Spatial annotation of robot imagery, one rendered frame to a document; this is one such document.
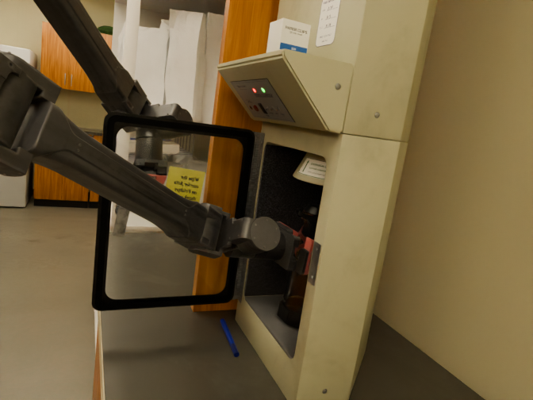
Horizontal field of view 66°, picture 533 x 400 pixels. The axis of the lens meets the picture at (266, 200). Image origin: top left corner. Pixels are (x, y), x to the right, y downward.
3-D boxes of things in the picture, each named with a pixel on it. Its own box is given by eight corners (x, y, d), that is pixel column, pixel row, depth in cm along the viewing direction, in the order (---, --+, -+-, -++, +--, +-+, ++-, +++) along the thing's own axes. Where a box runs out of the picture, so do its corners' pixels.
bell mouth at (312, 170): (350, 178, 91) (354, 153, 90) (404, 195, 76) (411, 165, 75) (278, 171, 84) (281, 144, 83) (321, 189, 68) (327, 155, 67)
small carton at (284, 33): (291, 66, 71) (297, 29, 70) (305, 63, 67) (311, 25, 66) (264, 60, 69) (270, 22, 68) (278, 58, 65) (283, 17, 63)
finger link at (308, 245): (323, 232, 84) (283, 228, 80) (344, 243, 78) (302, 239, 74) (316, 264, 85) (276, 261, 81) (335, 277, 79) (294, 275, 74)
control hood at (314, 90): (262, 121, 90) (268, 74, 89) (343, 133, 61) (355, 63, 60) (211, 113, 86) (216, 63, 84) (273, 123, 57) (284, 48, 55)
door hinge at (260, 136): (237, 298, 98) (260, 132, 91) (241, 303, 96) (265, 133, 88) (231, 298, 97) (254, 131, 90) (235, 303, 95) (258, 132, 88)
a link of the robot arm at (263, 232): (196, 205, 75) (185, 251, 72) (220, 189, 66) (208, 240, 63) (254, 224, 80) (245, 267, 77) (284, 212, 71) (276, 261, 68)
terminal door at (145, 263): (232, 302, 96) (256, 129, 89) (90, 311, 83) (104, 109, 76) (231, 301, 97) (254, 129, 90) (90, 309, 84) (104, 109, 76)
